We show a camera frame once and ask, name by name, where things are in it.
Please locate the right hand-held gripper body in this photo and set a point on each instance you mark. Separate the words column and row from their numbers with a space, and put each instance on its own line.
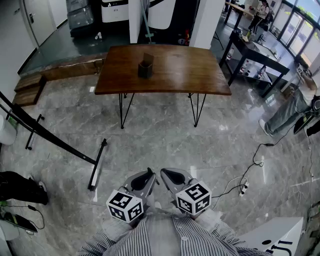
column 193, row 197

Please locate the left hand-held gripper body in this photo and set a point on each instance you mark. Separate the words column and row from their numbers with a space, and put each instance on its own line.
column 125, row 203

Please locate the dark brown pen holder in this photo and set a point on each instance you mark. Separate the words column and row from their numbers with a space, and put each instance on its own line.
column 145, row 68

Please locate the person's right forearm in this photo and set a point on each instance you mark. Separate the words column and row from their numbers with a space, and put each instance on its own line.
column 208, row 220

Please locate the person's left forearm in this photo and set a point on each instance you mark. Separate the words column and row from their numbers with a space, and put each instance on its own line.
column 117, row 228

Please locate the person's striped shirt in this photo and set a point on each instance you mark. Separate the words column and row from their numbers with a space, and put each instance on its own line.
column 165, row 237

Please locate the white power strip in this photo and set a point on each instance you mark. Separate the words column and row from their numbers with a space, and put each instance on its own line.
column 243, row 189

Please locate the white shoe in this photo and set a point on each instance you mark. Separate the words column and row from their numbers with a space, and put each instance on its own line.
column 42, row 186

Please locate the white box with black marks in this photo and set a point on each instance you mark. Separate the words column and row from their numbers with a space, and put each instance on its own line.
column 275, row 235

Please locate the wooden table with black legs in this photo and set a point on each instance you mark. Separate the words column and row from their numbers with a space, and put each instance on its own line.
column 175, row 72

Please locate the black bag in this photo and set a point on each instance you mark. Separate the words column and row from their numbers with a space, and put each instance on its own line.
column 21, row 186

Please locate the black flat device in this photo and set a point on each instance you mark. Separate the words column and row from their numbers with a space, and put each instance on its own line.
column 20, row 222

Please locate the white cylinder bin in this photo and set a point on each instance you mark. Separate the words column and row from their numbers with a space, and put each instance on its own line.
column 7, row 131

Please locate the red fire extinguisher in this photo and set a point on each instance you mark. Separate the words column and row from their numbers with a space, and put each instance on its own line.
column 187, row 37

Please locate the white bottle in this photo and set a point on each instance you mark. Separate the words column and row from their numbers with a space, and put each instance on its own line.
column 98, row 36

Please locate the wooden steps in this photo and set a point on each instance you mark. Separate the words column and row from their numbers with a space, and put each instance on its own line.
column 28, row 90

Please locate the teal pole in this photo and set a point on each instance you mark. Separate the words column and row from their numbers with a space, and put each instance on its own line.
column 148, row 25

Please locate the black metal shelf table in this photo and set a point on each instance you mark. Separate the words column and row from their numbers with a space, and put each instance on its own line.
column 257, row 53

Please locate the white pillar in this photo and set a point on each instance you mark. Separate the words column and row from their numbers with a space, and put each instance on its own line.
column 206, row 23

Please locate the white and black machine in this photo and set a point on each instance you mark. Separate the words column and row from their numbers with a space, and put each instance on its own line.
column 113, row 11

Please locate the grey wrapped suitcase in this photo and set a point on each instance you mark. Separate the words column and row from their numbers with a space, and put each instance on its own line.
column 80, row 17

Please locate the long wooden table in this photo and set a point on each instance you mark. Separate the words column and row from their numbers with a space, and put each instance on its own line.
column 238, row 8

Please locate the black metal stand frame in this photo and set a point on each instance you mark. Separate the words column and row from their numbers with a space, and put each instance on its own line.
column 50, row 140

